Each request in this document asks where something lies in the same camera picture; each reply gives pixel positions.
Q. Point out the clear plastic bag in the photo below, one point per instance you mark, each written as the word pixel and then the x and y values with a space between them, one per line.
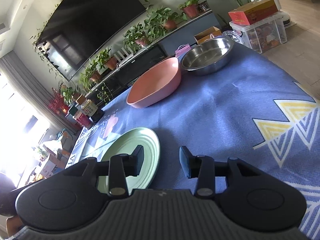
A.
pixel 233 35

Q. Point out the trailing pothos potted plant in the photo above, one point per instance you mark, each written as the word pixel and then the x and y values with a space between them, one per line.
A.
pixel 161 21

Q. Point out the large black television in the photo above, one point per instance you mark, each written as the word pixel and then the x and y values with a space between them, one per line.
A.
pixel 77 29

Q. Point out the blue patterned tablecloth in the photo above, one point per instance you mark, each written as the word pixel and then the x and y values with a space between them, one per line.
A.
pixel 251 109

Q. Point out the clear plastic storage bin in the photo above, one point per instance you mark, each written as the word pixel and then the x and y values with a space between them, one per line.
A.
pixel 263 35

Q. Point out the pink plastic bowl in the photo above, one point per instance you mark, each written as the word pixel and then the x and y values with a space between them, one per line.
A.
pixel 156 84

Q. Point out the white picket fence ornament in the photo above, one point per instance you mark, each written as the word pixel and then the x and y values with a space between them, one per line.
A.
pixel 122 55

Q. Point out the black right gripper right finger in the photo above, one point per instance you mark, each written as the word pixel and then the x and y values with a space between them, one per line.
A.
pixel 245 194

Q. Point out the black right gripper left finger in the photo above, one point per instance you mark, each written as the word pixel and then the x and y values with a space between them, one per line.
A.
pixel 76 196

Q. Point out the green cap spice shaker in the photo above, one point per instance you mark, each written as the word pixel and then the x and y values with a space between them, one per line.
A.
pixel 80 117

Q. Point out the long dark tv console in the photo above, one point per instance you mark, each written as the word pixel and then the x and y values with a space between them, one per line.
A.
pixel 119 80

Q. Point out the red and yellow box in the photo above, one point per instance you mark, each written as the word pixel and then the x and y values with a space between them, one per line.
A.
pixel 253 12

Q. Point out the pink carton box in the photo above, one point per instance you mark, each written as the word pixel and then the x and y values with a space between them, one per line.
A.
pixel 182 50

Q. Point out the open brown cardboard box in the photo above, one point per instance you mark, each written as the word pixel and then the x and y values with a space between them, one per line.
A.
pixel 207 34

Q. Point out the brown cap soy sauce bottle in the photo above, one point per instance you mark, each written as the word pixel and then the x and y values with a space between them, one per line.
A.
pixel 90 108

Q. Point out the green plastic plate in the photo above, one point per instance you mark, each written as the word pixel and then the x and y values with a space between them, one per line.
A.
pixel 145 140

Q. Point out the potted plant red pot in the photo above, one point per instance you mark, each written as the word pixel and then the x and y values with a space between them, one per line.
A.
pixel 190 8

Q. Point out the stainless steel bowl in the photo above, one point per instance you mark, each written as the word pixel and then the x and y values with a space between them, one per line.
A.
pixel 208 57

